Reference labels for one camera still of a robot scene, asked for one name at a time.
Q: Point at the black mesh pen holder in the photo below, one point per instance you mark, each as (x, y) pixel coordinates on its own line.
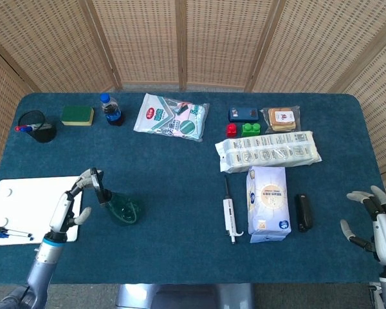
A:
(42, 133)

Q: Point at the woven wooden folding screen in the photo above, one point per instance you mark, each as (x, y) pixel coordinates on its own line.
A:
(231, 42)

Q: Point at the green transparent spray bottle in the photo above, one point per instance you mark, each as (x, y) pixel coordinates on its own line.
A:
(125, 209)

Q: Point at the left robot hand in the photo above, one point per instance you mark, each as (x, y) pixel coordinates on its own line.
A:
(62, 209)

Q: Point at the wrapped biscuit package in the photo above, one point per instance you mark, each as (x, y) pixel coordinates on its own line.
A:
(281, 119)

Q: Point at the white pipette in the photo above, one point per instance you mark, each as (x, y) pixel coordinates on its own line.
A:
(229, 212)

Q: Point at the long cream plastic-wrapped pack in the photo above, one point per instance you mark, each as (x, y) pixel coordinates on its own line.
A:
(267, 153)

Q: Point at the red toy block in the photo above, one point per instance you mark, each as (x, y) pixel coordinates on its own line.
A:
(231, 130)

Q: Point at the green and yellow sponge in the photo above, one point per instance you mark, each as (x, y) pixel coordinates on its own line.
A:
(78, 115)

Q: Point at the blue whiteboard marker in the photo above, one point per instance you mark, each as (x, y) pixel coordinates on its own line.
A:
(6, 235)

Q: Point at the cola bottle with blue cap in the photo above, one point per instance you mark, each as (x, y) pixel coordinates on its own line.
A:
(112, 111)

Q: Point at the red capped pen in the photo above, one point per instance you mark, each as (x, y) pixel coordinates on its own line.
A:
(18, 128)

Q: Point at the pale purple tissue pack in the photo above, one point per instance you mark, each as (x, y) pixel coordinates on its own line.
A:
(268, 202)

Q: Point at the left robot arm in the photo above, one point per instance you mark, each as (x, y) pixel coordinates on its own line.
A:
(42, 267)

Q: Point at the green toy block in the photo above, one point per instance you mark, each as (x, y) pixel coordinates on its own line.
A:
(251, 129)

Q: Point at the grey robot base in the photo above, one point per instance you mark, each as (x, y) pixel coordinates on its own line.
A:
(183, 296)

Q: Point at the cleaning cloth package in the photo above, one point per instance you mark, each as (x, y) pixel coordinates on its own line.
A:
(172, 119)

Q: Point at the white whiteboard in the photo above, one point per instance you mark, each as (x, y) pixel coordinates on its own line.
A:
(29, 206)

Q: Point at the blue capped pen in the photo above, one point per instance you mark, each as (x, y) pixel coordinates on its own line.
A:
(26, 129)

